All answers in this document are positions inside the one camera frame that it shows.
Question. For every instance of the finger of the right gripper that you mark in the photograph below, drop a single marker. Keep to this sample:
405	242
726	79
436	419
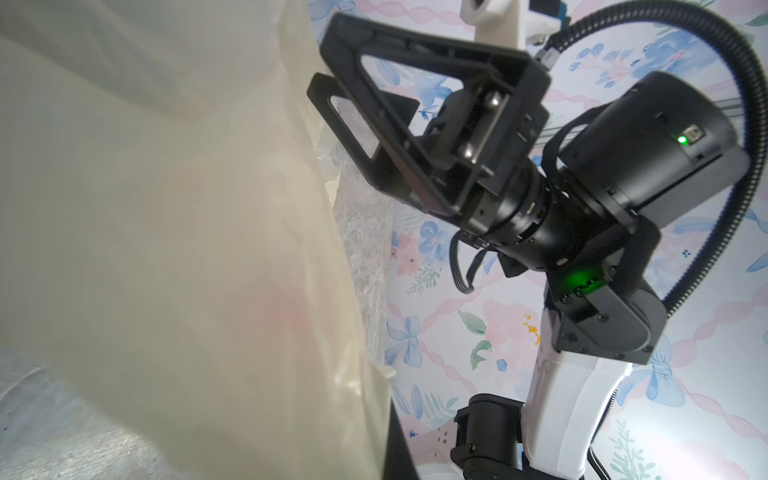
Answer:
348	40
381	113

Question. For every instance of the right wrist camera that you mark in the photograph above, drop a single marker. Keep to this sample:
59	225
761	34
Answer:
514	24

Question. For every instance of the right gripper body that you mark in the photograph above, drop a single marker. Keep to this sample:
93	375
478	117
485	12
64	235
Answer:
473	156

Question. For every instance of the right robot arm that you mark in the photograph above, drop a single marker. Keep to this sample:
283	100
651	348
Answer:
631	205

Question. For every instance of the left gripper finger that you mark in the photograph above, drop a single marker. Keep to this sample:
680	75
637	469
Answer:
398	463

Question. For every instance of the yellow plastic bag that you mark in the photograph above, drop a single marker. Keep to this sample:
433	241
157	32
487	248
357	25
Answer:
168	245

